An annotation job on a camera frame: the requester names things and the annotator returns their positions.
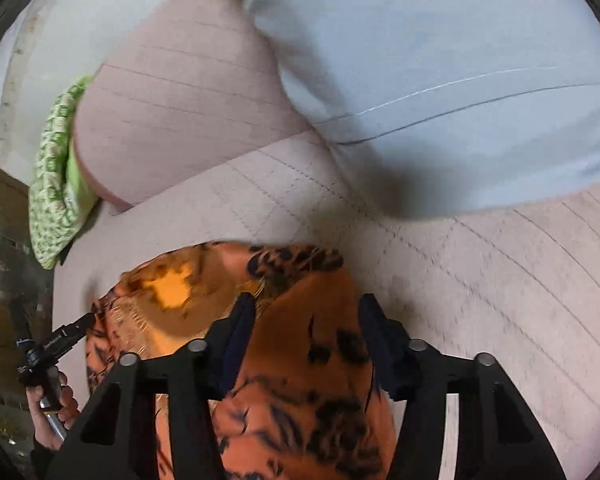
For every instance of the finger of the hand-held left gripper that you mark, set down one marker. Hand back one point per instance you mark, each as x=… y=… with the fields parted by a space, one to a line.
x=77 y=327
x=20 y=317

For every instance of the person's left forearm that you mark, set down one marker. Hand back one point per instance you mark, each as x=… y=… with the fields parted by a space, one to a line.
x=45 y=462

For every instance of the light blue pillow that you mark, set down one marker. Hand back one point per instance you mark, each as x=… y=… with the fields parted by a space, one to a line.
x=430 y=60

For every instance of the green checkered pillow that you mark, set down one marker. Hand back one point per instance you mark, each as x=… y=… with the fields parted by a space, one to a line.
x=55 y=175

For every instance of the pink bolster cushion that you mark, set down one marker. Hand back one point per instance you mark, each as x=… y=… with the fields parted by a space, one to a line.
x=180 y=100

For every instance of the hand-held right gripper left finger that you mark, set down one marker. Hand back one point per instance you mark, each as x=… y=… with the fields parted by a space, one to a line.
x=240 y=332

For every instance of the person's left hand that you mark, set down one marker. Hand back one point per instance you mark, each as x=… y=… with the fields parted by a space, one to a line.
x=67 y=407

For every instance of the orange floral blouse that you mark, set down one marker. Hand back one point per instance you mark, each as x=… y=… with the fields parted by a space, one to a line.
x=300 y=320

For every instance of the dark wooden glass door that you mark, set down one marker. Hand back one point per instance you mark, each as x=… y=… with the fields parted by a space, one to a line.
x=5 y=240

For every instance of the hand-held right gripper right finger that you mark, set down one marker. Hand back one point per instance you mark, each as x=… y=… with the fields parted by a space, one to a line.
x=380 y=345

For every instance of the pink quilted bed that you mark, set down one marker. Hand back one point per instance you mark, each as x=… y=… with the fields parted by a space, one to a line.
x=480 y=285

